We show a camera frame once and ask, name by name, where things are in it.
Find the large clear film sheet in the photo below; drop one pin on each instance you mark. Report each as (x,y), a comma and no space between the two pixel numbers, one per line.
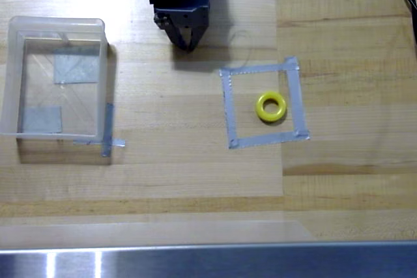
(195,177)

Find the large grey tape patch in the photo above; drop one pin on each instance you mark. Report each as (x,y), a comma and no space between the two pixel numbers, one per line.
(76,66)

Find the small grey tape patch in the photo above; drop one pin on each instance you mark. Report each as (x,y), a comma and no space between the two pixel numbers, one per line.
(42,120)

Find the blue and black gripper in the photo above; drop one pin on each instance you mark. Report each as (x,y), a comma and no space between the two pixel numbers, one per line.
(186,20)

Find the short grey tape strip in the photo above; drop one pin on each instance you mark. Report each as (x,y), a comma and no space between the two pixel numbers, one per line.
(108,121)
(117,142)

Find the shiny metal table rail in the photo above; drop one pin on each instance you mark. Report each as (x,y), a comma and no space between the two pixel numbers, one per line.
(228,261)

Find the clear plastic square container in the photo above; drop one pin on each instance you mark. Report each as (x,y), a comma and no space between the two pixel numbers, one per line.
(13,79)

